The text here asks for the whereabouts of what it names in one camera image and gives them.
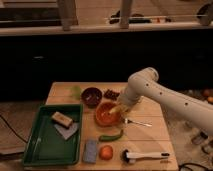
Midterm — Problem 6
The dark purple bowl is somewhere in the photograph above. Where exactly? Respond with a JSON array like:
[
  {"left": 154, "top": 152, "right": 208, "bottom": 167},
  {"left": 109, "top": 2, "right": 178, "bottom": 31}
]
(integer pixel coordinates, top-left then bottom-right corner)
[{"left": 81, "top": 87, "right": 102, "bottom": 108}]

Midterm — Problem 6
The green cucumber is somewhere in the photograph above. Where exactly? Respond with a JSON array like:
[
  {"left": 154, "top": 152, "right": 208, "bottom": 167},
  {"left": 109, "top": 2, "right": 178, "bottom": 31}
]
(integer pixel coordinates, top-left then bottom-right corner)
[{"left": 98, "top": 130, "right": 124, "bottom": 142}]

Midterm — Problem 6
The orange bowl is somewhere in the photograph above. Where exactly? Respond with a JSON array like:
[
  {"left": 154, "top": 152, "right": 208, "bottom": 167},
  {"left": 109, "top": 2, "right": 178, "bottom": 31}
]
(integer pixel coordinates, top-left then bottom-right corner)
[{"left": 95, "top": 102, "right": 121, "bottom": 127}]

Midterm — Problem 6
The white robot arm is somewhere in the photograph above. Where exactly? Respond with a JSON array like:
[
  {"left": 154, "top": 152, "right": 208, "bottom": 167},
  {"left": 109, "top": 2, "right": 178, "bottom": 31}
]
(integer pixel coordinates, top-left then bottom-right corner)
[{"left": 119, "top": 67, "right": 213, "bottom": 136}]

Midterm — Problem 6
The grey blue sponge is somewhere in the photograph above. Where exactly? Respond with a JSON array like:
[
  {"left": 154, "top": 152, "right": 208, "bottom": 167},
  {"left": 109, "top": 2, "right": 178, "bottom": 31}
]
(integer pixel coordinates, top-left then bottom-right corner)
[{"left": 83, "top": 139, "right": 98, "bottom": 164}]

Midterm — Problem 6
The pale green vegetable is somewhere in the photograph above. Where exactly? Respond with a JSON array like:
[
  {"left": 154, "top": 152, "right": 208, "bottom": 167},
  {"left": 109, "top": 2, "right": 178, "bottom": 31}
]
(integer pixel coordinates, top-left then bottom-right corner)
[{"left": 71, "top": 86, "right": 81, "bottom": 100}]

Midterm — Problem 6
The black cable on floor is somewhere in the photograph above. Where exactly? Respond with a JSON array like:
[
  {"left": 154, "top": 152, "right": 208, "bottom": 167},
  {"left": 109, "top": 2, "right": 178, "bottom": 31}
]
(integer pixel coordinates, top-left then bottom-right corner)
[{"left": 0, "top": 113, "right": 29, "bottom": 145}]

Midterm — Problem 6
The wooden block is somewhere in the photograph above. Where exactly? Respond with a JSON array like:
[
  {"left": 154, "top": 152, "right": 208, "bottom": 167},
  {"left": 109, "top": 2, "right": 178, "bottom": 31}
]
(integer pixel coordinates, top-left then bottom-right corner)
[{"left": 51, "top": 112, "right": 73, "bottom": 128}]

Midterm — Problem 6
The grey cloth in tray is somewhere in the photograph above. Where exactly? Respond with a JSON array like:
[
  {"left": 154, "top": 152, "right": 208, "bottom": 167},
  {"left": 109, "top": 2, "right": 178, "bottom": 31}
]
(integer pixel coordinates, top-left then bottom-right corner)
[{"left": 54, "top": 123, "right": 79, "bottom": 140}]

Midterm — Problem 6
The green plastic tray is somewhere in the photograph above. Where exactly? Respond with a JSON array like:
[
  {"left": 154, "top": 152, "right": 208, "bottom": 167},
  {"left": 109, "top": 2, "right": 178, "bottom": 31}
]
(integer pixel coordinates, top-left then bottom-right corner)
[{"left": 22, "top": 104, "right": 83, "bottom": 167}]

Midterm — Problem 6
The white handled dish brush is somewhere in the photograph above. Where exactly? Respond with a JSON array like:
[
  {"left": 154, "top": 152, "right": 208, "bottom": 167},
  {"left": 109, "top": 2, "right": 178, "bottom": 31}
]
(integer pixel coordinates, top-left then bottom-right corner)
[{"left": 121, "top": 149, "right": 170, "bottom": 163}]

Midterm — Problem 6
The metal spoon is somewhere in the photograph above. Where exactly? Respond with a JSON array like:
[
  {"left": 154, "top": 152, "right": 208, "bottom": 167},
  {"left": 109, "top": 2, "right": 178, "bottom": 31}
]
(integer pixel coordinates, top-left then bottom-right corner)
[{"left": 123, "top": 118, "right": 152, "bottom": 127}]

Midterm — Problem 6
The black cable at right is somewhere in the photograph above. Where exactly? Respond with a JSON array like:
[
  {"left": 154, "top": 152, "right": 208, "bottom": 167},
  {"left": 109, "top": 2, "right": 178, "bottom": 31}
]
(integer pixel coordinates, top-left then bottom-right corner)
[{"left": 178, "top": 162, "right": 213, "bottom": 171}]

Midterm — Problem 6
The orange fruit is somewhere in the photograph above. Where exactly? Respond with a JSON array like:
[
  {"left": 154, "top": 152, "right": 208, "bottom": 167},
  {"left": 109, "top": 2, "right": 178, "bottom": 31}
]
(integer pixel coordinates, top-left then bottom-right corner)
[{"left": 99, "top": 145, "right": 113, "bottom": 160}]

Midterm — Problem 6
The bunch of dark grapes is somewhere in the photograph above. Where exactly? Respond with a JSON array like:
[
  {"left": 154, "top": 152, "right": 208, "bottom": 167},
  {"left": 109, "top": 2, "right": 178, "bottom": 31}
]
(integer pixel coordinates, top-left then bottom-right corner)
[{"left": 104, "top": 89, "right": 120, "bottom": 100}]

